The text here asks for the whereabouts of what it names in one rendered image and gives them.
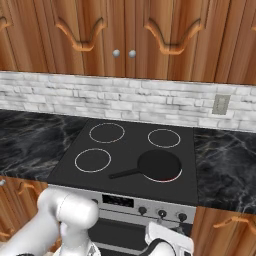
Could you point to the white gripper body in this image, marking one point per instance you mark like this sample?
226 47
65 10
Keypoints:
166 232

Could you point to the grey wall socket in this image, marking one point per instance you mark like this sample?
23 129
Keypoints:
221 104

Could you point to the silver round cupboard knob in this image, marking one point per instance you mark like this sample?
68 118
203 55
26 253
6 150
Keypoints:
116 53
2 182
132 53

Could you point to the black stove knob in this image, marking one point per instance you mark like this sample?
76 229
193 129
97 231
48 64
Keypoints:
142 210
162 213
182 217
95 201

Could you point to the black and silver stove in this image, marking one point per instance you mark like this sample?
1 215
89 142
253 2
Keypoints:
133 160

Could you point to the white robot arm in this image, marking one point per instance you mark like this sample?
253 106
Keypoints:
68 213

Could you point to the black frying pan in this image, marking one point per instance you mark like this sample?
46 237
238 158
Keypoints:
159 165

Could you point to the wooden wall cupboard door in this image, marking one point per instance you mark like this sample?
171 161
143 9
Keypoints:
13 36
173 40
243 43
80 36

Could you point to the wooden base cupboard door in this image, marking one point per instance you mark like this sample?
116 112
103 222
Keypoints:
226 233
16 206

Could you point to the black oven door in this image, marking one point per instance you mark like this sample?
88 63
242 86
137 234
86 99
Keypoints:
120 235

